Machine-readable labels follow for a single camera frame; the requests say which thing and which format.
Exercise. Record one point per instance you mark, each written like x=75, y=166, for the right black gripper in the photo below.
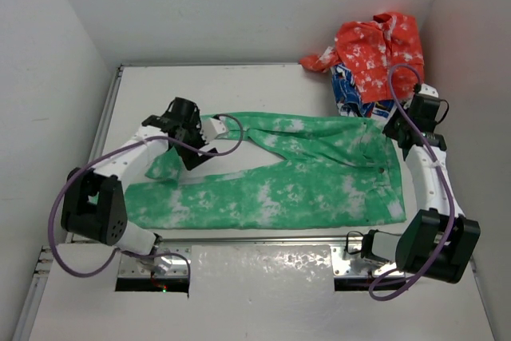
x=389, y=130

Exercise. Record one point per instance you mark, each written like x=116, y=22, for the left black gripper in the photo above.
x=190, y=158

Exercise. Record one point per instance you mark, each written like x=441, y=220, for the green tie-dye trousers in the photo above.
x=332, y=172

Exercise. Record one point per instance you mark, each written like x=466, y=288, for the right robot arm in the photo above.
x=440, y=222

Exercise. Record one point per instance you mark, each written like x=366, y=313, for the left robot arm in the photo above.
x=94, y=204

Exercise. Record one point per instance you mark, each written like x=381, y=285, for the blue patterned garment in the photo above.
x=349, y=101

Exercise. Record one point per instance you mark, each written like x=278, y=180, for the orange tie-dye shirt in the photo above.
x=370, y=49

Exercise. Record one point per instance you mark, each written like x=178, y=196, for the white front cover panel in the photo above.
x=245, y=292

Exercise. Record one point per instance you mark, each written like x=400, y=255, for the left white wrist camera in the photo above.
x=211, y=128

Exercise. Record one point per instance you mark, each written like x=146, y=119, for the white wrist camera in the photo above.
x=211, y=128
x=426, y=90

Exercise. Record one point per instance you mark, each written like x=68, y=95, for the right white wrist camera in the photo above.
x=426, y=90

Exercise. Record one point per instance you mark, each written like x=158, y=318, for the aluminium table frame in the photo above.
x=137, y=91

